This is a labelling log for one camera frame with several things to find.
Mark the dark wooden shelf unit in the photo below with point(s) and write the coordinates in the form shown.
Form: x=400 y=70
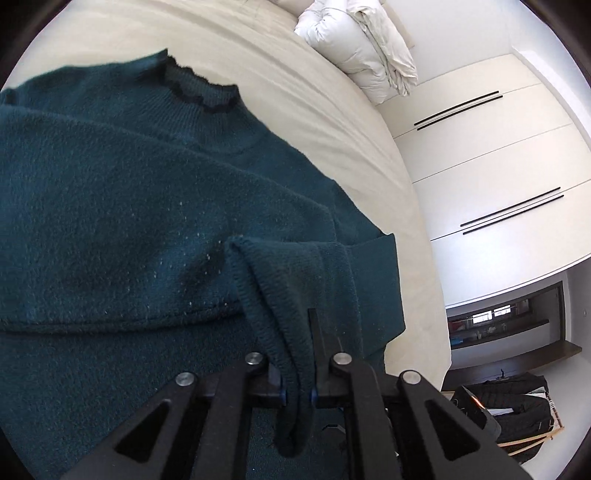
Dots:
x=565 y=349

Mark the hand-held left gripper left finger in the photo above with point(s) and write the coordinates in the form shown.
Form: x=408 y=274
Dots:
x=265 y=392

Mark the white wardrobe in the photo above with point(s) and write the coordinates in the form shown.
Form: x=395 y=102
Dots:
x=498 y=157

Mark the dark teal knit sweater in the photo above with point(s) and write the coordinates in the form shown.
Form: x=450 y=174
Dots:
x=138 y=207

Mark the cream folded blanket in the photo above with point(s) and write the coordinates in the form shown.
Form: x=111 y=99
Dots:
x=392 y=50

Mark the bed with beige sheet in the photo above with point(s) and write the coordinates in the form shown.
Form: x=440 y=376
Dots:
x=300 y=92

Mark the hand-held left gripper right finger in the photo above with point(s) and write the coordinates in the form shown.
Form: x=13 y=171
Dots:
x=321 y=376

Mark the wooden rack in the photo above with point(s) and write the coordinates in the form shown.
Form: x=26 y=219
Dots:
x=531 y=437

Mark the white puffy duvet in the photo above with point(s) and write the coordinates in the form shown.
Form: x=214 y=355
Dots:
x=344 y=55

